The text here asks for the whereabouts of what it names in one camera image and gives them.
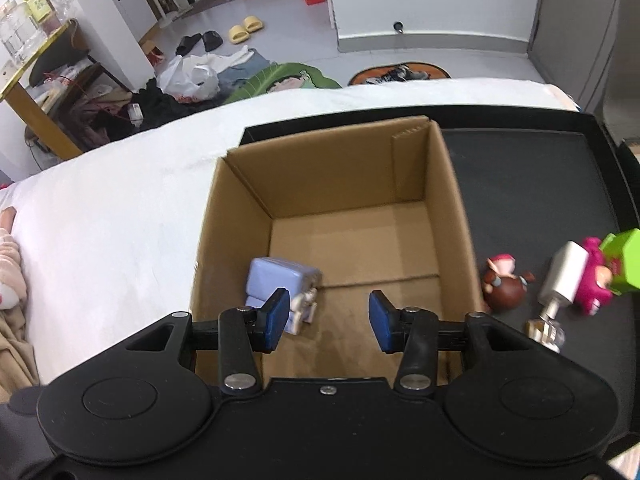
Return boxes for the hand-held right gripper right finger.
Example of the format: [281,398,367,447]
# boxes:
[368,290,556,395]

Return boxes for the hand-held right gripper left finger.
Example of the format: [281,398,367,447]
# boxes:
[122,287,291,396]

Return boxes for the lavender toy sofa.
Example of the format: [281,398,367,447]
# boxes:
[243,257,323,336]

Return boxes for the red and brown toy figure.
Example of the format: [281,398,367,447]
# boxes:
[481,255,536,315]

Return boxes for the black tray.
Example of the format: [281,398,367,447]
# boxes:
[240,106,640,361]

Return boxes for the pink bear toy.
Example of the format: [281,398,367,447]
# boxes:
[575,236,618,316]

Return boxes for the green hexagonal box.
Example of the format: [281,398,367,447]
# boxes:
[598,228,640,297]

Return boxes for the silver perfume bottle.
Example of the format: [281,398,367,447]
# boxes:
[525,240,590,353]

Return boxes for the green printed cushion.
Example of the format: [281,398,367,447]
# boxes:
[222,62,343,106]

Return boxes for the pile of dark clothes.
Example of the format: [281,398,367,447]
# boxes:
[95,80,221,141]

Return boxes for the orange-edged doormat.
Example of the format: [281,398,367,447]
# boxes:
[347,63,451,86]

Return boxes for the white and denim clothes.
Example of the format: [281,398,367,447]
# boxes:
[205,45,273,91]

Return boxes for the white plastic bag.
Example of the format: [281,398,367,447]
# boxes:
[157,55,221,98]

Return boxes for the beige cloth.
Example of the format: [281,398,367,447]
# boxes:
[0,305,41,403]

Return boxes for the pink cloth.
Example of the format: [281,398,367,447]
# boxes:
[0,207,26,311]

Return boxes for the wooden table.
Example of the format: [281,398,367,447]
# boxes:
[0,19,133,161]

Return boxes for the white low cabinet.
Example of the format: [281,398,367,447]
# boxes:
[104,0,161,38]

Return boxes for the grey cabinet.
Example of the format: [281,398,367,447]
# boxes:
[527,0,640,116]

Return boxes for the clear plastic containers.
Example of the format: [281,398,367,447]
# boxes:
[0,0,78,63]

